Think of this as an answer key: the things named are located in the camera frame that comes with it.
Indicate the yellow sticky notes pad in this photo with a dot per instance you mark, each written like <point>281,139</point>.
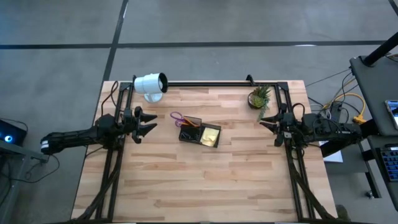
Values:
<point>209,137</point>

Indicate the black power adapter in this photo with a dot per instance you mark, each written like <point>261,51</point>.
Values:
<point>335,109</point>

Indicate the grey desk top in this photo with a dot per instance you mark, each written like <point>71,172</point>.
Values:
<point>376,93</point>

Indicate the white spotlight desk lamp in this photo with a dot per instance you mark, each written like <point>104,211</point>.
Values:
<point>147,84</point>

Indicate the black desk beam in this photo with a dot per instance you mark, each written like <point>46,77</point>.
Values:
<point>342,148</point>

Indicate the orange wooden pencil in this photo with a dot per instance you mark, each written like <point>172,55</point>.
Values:
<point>191,120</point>
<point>186,124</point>

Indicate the black mesh desk organizer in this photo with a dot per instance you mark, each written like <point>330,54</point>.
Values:
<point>199,137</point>

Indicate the potted succulent in black pot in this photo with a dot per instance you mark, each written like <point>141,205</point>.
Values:
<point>258,99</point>

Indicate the person's foot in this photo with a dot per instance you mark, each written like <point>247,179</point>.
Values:
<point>342,213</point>

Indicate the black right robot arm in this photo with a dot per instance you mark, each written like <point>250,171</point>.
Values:
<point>329,130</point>

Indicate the grey metal side stand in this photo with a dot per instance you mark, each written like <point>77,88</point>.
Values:
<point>15,152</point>

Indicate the black computer keyboard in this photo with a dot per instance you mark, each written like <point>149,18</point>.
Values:
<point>391,165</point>

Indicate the grey caster wheel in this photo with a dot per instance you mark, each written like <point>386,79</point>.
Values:
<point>370,194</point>

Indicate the black box with blue light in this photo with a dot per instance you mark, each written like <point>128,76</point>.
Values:
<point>11,133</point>

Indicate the white printed paper sheet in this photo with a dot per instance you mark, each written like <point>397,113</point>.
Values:
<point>334,155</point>

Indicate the black binder clip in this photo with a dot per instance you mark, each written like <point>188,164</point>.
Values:
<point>194,137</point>
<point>186,135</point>

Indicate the wooden table top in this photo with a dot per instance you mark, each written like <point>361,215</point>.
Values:
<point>217,84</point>

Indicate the smartphone with lit screen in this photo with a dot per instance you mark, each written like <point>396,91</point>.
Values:
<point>393,113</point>

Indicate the grey keyboard desk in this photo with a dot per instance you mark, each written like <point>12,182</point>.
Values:
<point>374,161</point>

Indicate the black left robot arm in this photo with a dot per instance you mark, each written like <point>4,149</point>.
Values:
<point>77,137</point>

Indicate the black round pole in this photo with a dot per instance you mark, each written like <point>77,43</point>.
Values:
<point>381,49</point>

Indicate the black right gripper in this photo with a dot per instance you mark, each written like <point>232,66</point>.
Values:
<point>287,124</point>

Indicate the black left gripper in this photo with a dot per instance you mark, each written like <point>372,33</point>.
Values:
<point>136,124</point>

